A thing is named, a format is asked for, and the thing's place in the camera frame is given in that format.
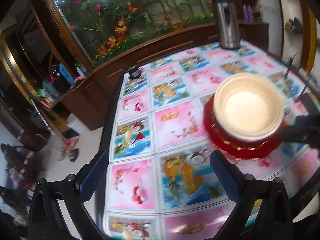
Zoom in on flower aquarium display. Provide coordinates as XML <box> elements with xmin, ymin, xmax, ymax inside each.
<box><xmin>52</xmin><ymin>0</ymin><xmax>214</xmax><ymax>67</ymax></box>

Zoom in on small black device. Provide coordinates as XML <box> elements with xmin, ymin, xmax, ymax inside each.
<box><xmin>127</xmin><ymin>66</ymin><xmax>142</xmax><ymax>80</ymax></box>

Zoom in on red glass plate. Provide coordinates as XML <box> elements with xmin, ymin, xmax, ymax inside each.
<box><xmin>203</xmin><ymin>96</ymin><xmax>281</xmax><ymax>159</ymax></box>

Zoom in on beige bowl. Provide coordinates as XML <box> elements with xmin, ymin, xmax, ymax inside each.
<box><xmin>213</xmin><ymin>73</ymin><xmax>285</xmax><ymax>142</ymax></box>

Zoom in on stainless steel thermos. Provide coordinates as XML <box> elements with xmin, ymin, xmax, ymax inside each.
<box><xmin>212</xmin><ymin>0</ymin><xmax>241</xmax><ymax>50</ymax></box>

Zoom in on wooden cabinet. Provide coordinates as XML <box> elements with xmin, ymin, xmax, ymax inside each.
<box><xmin>37</xmin><ymin>23</ymin><xmax>219</xmax><ymax>131</ymax></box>

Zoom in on colourful fruit tablecloth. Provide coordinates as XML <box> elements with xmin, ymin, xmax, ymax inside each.
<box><xmin>101</xmin><ymin>41</ymin><xmax>319</xmax><ymax>239</ymax></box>

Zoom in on black eyeglasses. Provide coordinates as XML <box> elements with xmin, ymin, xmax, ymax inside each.
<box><xmin>284</xmin><ymin>50</ymin><xmax>315</xmax><ymax>102</ymax></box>

